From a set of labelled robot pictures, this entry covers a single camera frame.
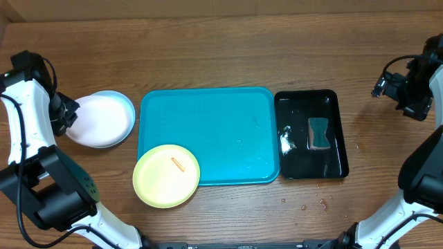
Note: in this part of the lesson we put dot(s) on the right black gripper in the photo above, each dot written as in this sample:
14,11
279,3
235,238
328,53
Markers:
418,112

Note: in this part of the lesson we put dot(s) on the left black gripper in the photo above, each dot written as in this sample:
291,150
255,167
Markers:
62,126

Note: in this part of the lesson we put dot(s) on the white round plate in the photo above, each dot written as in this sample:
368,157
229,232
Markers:
77,131

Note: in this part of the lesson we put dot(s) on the light blue round plate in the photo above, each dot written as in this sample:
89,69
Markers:
110,119

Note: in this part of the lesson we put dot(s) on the green dish sponge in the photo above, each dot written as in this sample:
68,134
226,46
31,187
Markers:
317,139

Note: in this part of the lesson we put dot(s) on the yellow round plate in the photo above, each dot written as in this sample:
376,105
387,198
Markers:
166,176

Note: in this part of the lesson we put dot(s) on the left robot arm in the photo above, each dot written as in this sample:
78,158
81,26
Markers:
54,196

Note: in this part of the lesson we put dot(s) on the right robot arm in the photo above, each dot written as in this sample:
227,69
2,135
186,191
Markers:
419,197

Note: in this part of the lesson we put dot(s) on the black rectangular water tray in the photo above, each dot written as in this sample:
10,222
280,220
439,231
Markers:
292,111

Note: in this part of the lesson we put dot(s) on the teal plastic serving tray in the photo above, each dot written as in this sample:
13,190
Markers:
231,131

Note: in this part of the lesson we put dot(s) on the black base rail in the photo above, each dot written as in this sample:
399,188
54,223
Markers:
306,244

